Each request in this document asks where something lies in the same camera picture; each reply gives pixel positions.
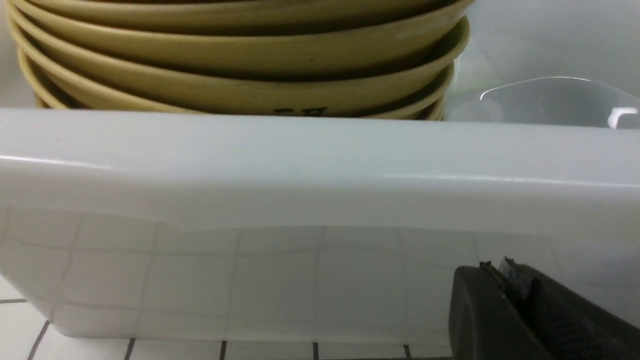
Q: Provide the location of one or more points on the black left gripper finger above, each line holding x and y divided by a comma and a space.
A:
516, 312

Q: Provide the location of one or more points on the stack of yellow noodle bowls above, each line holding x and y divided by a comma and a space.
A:
376, 59

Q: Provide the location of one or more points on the white dishes in tub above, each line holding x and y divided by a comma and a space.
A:
549, 101

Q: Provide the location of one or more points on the large white plastic tub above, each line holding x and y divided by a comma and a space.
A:
292, 229

